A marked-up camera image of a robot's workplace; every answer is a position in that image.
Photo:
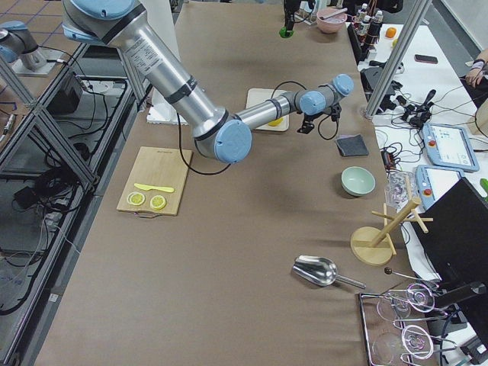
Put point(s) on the teach pendant tablet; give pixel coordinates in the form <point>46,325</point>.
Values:
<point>449,146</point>
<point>434,181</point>

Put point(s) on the cream rabbit tray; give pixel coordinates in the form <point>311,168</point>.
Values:
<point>255,102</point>

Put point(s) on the copper wire bottle rack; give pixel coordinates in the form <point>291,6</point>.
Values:
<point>366,28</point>

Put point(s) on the yellow plastic knife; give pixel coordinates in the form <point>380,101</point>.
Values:
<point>154,188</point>

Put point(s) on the third robot arm on floor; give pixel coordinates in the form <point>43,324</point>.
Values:
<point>21,51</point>

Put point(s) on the black phone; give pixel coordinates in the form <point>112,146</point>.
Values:
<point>425,59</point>

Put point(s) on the wire glass rack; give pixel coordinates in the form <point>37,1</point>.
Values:
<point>408,325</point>

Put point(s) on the aluminium frame post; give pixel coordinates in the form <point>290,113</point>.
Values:
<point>415,18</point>

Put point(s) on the lemon slice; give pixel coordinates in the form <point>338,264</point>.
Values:
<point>158,202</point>
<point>136,198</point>

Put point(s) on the wooden mug tree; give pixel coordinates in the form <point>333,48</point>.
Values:
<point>374,246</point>

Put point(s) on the grey folded cloth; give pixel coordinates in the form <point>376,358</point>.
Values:
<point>351,145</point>

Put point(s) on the pink bowl with ice cubes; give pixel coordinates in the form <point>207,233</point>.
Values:
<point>331,20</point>

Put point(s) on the metal scoop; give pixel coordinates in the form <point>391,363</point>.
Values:
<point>321,271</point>

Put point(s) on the white pedestal base plate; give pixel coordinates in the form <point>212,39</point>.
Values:
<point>163,113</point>

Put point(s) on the green lime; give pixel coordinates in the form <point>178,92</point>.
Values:
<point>285,33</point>

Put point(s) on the wooden cutting board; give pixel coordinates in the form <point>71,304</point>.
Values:
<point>160,167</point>

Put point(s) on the orange fruit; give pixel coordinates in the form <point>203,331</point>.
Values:
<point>390,32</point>

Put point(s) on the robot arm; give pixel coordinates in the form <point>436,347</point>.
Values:
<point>217,133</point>

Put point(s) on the mint green bowl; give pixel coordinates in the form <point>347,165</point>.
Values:
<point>357,181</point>

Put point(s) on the yellow lemon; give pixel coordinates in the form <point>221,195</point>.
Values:
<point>276,122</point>

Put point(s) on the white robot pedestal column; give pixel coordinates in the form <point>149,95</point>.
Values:
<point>160,18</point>

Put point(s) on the black monitor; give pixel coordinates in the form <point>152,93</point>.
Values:
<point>456,243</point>

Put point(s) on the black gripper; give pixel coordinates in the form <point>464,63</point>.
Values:
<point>309,118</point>
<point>288,11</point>

